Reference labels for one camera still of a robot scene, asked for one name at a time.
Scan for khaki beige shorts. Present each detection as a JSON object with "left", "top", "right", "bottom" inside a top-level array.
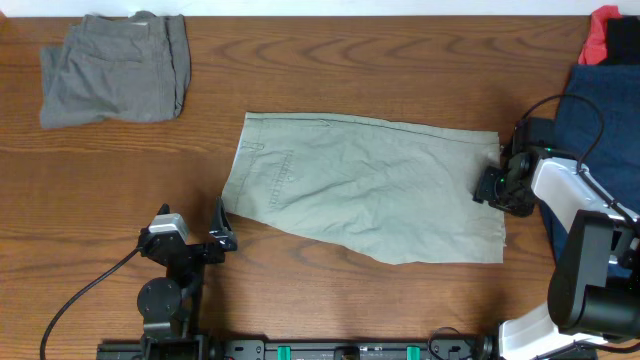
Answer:
[{"left": 222, "top": 113, "right": 506, "bottom": 265}]

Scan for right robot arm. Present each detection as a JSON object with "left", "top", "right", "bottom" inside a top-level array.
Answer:
[{"left": 474, "top": 146, "right": 639, "bottom": 359}]

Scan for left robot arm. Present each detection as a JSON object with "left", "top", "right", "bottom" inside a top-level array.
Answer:
[{"left": 137, "top": 197, "right": 238, "bottom": 359}]

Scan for navy blue garment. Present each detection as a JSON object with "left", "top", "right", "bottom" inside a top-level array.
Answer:
[{"left": 538, "top": 63, "right": 640, "bottom": 279}]

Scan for folded grey shorts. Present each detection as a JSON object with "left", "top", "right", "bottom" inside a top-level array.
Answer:
[{"left": 40, "top": 11, "right": 191, "bottom": 129}]

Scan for red cloth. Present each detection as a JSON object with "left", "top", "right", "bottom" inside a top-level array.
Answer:
[{"left": 578, "top": 5, "right": 622, "bottom": 65}]

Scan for black cloth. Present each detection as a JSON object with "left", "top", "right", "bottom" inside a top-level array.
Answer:
[{"left": 600, "top": 16, "right": 640, "bottom": 65}]

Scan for left black cable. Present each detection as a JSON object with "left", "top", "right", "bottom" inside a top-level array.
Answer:
[{"left": 39, "top": 247, "right": 144, "bottom": 360}]

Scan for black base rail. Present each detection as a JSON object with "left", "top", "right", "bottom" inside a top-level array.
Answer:
[{"left": 96, "top": 329, "right": 500, "bottom": 360}]

